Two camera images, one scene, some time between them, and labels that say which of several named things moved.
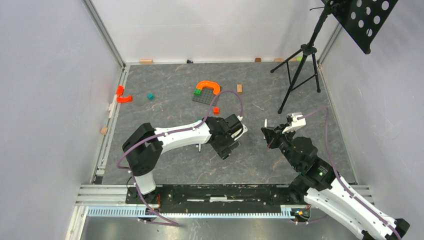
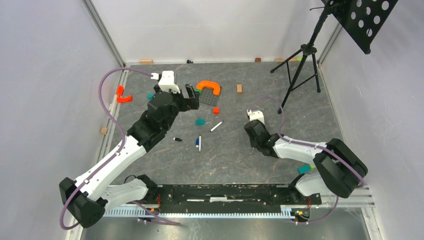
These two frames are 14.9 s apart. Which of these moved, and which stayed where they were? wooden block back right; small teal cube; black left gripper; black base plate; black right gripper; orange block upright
Moved: black right gripper; black left gripper
Stayed: small teal cube; black base plate; orange block upright; wooden block back right
